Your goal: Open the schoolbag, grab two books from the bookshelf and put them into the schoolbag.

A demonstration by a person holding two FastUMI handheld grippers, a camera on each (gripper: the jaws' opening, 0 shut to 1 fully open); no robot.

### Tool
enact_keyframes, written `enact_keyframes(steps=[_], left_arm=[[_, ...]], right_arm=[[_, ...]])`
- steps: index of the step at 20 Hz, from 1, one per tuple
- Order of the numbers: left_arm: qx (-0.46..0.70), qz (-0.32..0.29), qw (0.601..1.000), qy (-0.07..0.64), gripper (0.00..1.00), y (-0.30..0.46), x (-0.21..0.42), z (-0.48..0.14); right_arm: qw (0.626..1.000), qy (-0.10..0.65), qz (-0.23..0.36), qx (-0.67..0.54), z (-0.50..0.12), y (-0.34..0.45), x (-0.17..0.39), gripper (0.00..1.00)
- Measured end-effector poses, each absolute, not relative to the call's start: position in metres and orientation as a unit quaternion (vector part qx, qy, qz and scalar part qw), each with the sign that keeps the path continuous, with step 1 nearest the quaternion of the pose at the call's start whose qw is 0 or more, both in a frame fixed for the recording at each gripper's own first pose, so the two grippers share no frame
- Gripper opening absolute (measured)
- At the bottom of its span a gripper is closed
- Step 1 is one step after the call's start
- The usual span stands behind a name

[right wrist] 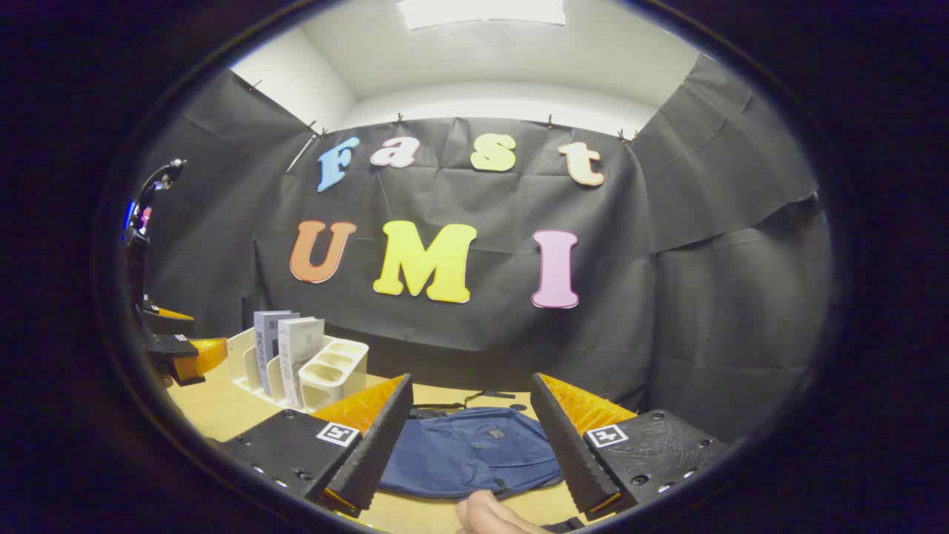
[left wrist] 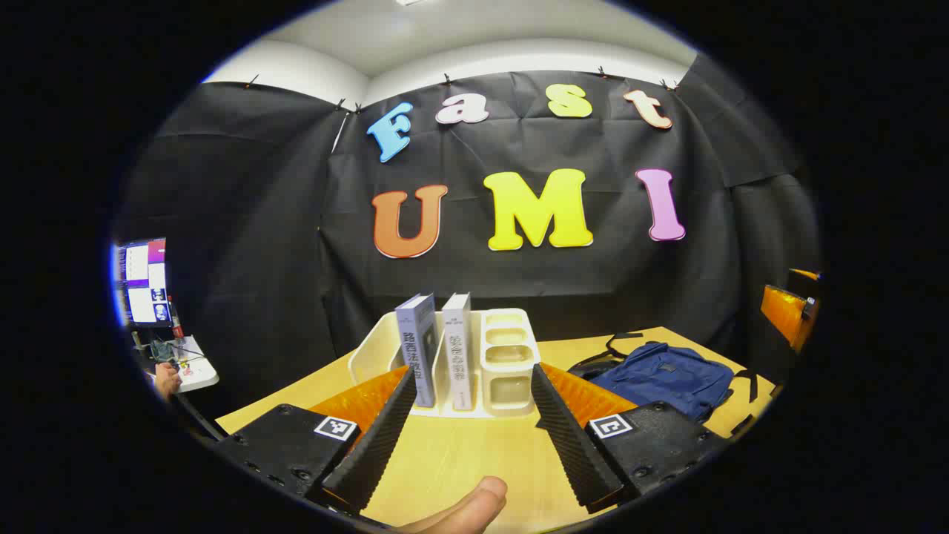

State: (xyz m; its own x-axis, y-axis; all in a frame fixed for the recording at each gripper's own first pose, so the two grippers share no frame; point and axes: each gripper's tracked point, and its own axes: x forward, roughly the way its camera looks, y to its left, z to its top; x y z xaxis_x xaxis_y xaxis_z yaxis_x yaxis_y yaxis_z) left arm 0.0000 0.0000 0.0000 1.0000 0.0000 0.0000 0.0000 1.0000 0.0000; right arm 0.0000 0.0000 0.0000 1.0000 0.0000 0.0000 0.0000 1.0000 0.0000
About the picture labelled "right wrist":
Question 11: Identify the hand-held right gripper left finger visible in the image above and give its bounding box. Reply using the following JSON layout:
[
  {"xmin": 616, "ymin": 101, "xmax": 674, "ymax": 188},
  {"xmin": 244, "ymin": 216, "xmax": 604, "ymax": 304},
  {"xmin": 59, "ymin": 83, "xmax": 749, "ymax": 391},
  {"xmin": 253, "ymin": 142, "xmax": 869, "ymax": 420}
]
[{"xmin": 222, "ymin": 373, "xmax": 414, "ymax": 518}]

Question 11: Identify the black backdrop cloth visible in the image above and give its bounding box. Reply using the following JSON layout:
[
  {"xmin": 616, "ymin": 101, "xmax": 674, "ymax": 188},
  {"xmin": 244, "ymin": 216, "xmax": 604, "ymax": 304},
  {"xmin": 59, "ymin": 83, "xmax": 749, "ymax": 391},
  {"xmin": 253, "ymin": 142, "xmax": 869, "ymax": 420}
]
[{"xmin": 137, "ymin": 53, "xmax": 835, "ymax": 446}]

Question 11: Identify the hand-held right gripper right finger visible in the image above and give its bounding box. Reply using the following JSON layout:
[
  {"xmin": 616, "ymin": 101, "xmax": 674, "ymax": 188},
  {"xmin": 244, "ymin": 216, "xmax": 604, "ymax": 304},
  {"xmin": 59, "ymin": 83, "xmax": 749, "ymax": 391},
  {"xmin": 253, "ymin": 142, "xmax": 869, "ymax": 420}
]
[{"xmin": 529, "ymin": 372, "xmax": 731, "ymax": 521}]

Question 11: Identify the white plastic bookshelf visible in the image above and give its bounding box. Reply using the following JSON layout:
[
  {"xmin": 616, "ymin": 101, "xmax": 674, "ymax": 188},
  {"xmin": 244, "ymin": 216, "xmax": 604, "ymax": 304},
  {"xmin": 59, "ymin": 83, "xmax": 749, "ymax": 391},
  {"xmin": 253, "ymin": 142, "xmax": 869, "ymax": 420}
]
[{"xmin": 226, "ymin": 326, "xmax": 369, "ymax": 412}]

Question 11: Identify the grey book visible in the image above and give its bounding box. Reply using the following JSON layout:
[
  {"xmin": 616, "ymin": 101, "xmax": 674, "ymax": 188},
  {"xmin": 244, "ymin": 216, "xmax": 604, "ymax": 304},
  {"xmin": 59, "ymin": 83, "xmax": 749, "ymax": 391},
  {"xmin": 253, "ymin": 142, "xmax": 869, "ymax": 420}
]
[{"xmin": 254, "ymin": 310, "xmax": 300, "ymax": 395}]

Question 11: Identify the ceiling light panel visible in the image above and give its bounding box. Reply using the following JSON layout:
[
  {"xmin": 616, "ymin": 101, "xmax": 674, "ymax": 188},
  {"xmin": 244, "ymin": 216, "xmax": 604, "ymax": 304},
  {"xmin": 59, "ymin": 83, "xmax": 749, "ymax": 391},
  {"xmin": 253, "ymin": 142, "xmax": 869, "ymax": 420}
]
[{"xmin": 398, "ymin": 0, "xmax": 566, "ymax": 31}]

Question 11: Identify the white book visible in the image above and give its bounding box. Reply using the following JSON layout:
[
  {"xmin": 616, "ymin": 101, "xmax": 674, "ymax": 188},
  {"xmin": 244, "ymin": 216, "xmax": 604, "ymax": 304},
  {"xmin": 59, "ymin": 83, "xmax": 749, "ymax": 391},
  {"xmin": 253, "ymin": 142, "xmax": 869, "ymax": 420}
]
[{"xmin": 278, "ymin": 317, "xmax": 325, "ymax": 410}]

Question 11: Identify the blue schoolbag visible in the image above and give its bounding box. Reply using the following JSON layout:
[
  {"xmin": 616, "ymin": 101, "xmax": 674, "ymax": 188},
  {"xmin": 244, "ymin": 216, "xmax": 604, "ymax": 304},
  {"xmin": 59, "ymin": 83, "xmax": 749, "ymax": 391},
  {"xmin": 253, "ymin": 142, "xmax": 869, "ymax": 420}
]
[{"xmin": 380, "ymin": 391, "xmax": 564, "ymax": 499}]

